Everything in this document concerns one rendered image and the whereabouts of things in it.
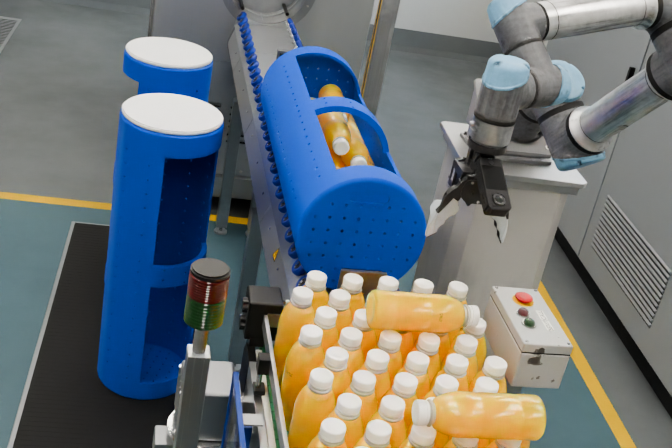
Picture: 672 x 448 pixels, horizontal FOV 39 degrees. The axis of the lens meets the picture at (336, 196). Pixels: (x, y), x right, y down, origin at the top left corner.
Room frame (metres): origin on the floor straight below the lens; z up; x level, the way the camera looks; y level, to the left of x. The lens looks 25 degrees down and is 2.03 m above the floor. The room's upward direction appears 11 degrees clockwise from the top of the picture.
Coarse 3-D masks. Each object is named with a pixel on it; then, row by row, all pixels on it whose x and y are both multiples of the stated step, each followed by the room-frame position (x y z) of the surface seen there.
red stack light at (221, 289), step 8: (192, 280) 1.26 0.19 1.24; (200, 280) 1.25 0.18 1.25; (224, 280) 1.27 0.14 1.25; (192, 288) 1.26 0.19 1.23; (200, 288) 1.25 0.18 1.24; (208, 288) 1.25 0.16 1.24; (216, 288) 1.26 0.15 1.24; (224, 288) 1.27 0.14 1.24; (192, 296) 1.26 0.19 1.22; (200, 296) 1.25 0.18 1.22; (208, 296) 1.25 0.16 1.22; (216, 296) 1.26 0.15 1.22; (224, 296) 1.27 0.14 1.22
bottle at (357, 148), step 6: (348, 126) 2.30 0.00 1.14; (354, 126) 2.31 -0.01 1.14; (354, 132) 2.27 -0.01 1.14; (354, 138) 2.23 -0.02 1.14; (360, 138) 2.24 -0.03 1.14; (354, 144) 2.19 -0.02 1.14; (360, 144) 2.20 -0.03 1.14; (354, 150) 2.17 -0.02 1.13; (360, 150) 2.18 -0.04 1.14; (366, 150) 2.19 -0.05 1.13; (342, 156) 2.19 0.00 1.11; (348, 156) 2.17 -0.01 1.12; (354, 156) 2.16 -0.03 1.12; (360, 156) 2.16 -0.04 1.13; (366, 156) 2.18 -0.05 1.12; (348, 162) 2.17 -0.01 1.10
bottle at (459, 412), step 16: (432, 400) 1.21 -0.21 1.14; (448, 400) 1.19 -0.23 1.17; (464, 400) 1.19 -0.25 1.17; (480, 400) 1.20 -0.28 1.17; (496, 400) 1.21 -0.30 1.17; (512, 400) 1.22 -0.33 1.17; (528, 400) 1.22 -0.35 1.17; (432, 416) 1.17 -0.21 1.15; (448, 416) 1.17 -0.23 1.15; (464, 416) 1.17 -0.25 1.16; (480, 416) 1.18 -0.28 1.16; (496, 416) 1.19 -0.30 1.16; (512, 416) 1.19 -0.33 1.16; (528, 416) 1.20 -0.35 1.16; (544, 416) 1.21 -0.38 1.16; (448, 432) 1.17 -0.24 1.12; (464, 432) 1.17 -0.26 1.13; (480, 432) 1.18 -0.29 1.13; (496, 432) 1.18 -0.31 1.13; (512, 432) 1.19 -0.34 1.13; (528, 432) 1.19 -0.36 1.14
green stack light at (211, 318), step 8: (192, 304) 1.26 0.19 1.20; (200, 304) 1.25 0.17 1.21; (208, 304) 1.25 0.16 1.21; (216, 304) 1.26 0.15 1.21; (224, 304) 1.28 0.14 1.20; (184, 312) 1.27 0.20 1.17; (192, 312) 1.25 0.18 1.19; (200, 312) 1.25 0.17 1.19; (208, 312) 1.25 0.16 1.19; (216, 312) 1.26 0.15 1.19; (224, 312) 1.28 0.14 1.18; (184, 320) 1.27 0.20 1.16; (192, 320) 1.25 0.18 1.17; (200, 320) 1.25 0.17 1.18; (208, 320) 1.25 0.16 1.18; (216, 320) 1.26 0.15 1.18; (200, 328) 1.25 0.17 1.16; (208, 328) 1.25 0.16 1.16; (216, 328) 1.26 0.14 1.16
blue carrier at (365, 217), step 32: (288, 64) 2.53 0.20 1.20; (320, 64) 2.64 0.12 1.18; (288, 96) 2.33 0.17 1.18; (352, 96) 2.67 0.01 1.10; (288, 128) 2.16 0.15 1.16; (320, 128) 2.07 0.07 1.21; (288, 160) 2.03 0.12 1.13; (320, 160) 1.91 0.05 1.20; (384, 160) 2.24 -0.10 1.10; (288, 192) 1.93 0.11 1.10; (320, 192) 1.79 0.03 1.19; (352, 192) 1.80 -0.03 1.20; (384, 192) 1.81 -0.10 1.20; (320, 224) 1.78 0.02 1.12; (352, 224) 1.79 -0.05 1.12; (384, 224) 1.81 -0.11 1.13; (416, 224) 1.83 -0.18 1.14; (320, 256) 1.78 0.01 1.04; (352, 256) 1.80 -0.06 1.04; (384, 256) 1.82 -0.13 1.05; (416, 256) 1.83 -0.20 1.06
